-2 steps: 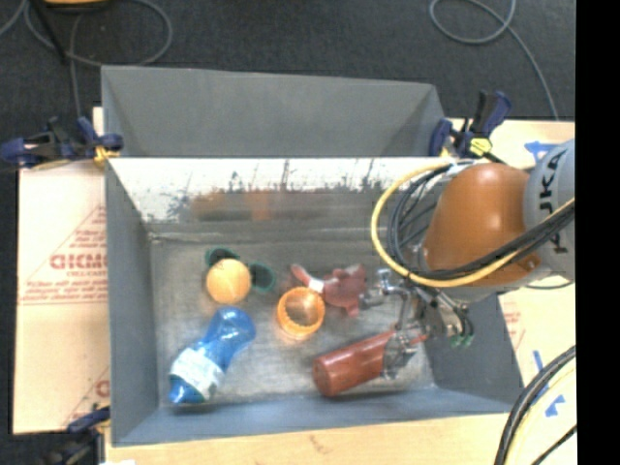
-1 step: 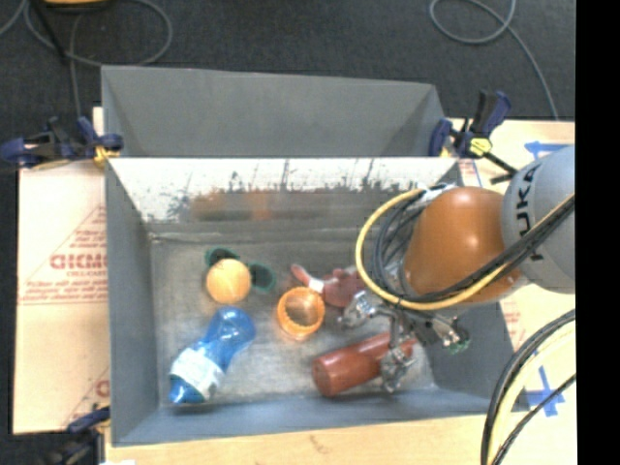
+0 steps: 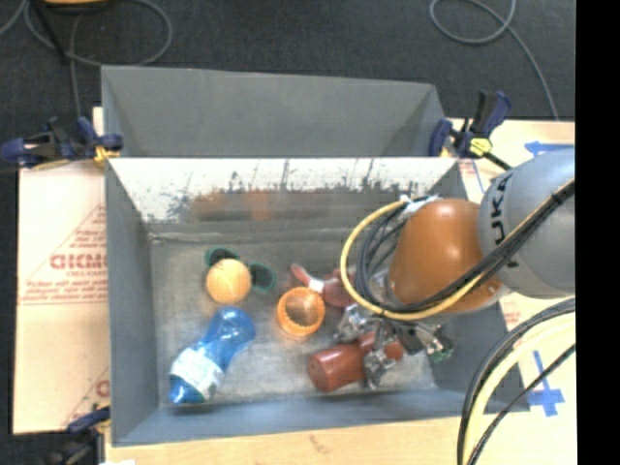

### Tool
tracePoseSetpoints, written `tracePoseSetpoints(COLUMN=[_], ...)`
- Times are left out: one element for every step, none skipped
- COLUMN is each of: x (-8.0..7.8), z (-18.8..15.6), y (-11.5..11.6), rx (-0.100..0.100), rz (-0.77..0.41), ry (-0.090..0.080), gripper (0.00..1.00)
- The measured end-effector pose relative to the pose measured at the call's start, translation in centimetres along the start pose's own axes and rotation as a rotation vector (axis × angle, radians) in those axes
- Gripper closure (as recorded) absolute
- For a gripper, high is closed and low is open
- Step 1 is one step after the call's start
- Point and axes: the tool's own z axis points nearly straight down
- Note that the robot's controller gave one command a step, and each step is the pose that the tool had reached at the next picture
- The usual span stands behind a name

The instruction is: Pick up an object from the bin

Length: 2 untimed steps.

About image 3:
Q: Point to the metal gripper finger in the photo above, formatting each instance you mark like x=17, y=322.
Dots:
x=379, y=363
x=352, y=323

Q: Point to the red-brown cylinder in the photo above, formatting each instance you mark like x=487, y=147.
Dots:
x=339, y=363

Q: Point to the red toy with white band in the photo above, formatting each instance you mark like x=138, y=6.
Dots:
x=334, y=288

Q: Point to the orange plastic cup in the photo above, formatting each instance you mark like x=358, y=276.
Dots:
x=300, y=314

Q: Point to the green sunglasses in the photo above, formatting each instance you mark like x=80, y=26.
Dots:
x=264, y=279

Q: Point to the orange ball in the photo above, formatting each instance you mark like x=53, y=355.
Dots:
x=227, y=281

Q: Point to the blue plastic bottle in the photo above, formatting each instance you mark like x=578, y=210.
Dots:
x=220, y=344

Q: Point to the grey metal bin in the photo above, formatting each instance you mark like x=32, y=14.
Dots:
x=194, y=124

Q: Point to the brown cardboard board red print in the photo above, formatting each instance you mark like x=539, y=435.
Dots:
x=58, y=308

